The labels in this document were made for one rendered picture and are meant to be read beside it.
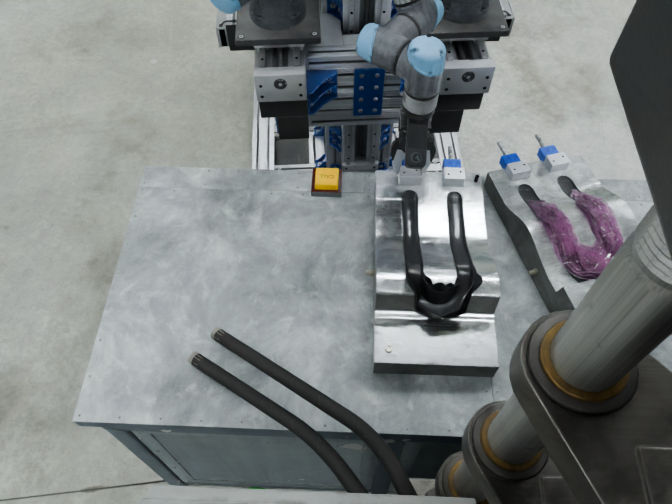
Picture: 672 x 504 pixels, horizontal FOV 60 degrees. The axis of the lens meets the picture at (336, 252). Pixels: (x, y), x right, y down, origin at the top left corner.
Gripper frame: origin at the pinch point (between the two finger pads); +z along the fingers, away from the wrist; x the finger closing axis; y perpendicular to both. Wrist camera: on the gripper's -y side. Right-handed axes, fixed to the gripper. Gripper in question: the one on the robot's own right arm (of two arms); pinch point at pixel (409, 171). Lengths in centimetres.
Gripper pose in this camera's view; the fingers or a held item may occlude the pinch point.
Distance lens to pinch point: 146.5
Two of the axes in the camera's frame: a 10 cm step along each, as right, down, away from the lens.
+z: 0.0, 5.4, 8.4
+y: 0.4, -8.4, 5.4
